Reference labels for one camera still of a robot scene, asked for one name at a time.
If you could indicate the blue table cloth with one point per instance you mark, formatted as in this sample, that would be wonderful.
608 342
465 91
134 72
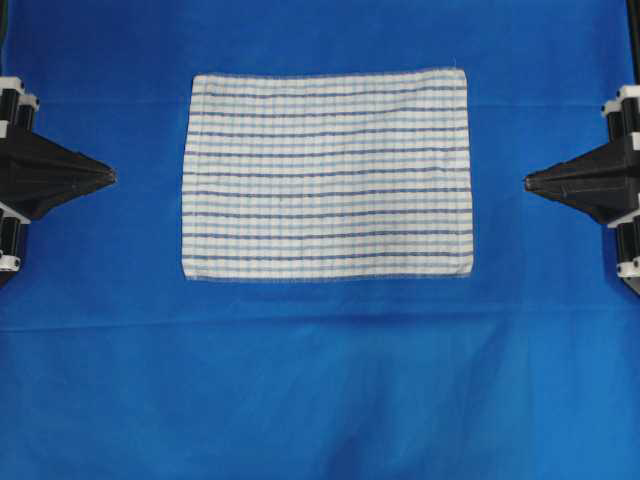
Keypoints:
114 366

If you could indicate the white blue striped towel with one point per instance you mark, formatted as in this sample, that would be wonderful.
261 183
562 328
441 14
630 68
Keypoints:
310 178

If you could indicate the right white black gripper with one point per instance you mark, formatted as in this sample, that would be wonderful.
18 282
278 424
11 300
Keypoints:
615 204

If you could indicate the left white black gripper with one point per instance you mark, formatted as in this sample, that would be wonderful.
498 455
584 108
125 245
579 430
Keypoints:
27 199

